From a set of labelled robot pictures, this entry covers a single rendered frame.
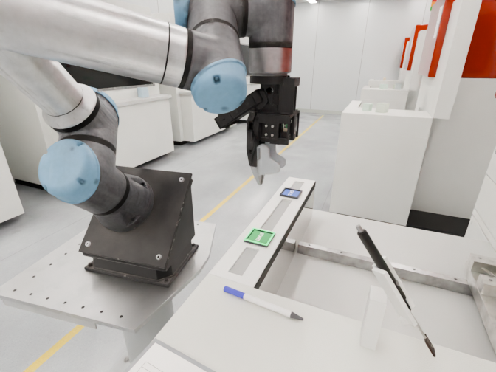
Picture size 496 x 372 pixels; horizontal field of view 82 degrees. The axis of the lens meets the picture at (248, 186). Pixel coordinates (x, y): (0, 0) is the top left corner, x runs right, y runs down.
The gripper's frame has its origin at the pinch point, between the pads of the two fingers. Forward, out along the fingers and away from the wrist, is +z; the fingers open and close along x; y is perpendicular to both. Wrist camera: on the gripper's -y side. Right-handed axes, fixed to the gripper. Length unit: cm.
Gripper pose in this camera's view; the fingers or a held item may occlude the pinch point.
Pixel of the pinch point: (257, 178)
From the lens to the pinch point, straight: 59.8
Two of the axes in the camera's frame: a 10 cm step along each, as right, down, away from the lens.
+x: 4.0, -3.6, 8.4
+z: 0.0, 9.2, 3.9
